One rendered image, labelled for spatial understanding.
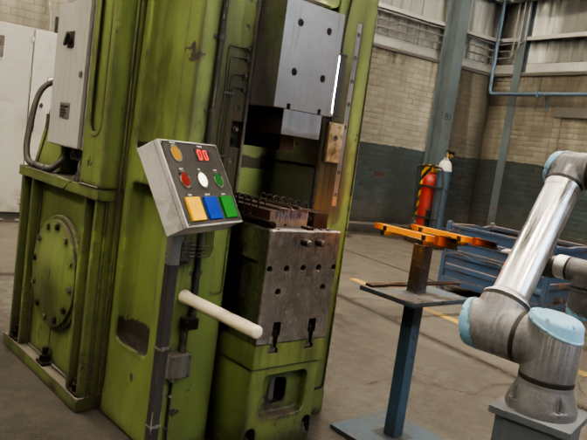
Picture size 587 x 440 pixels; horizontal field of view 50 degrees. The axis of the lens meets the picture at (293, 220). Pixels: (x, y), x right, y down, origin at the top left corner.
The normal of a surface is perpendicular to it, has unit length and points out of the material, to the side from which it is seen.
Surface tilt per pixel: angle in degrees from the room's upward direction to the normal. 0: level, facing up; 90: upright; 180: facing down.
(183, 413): 90
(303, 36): 90
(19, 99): 90
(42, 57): 90
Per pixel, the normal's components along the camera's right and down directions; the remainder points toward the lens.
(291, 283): 0.66, 0.18
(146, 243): -0.74, -0.03
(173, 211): -0.39, 0.05
